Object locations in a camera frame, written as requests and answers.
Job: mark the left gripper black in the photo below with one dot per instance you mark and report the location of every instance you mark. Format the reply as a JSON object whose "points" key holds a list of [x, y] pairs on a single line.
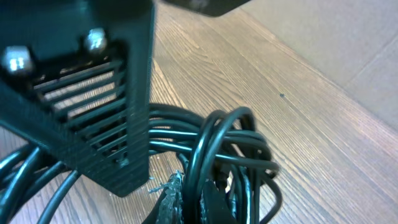
{"points": [[212, 8]]}

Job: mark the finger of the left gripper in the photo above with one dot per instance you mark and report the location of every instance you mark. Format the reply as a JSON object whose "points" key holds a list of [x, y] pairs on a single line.
{"points": [[86, 101]]}

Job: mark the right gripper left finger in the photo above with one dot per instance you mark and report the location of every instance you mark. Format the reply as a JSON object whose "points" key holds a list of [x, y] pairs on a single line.
{"points": [[168, 208]]}

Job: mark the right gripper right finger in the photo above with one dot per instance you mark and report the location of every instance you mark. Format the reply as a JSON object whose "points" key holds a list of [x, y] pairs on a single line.
{"points": [[214, 209]]}

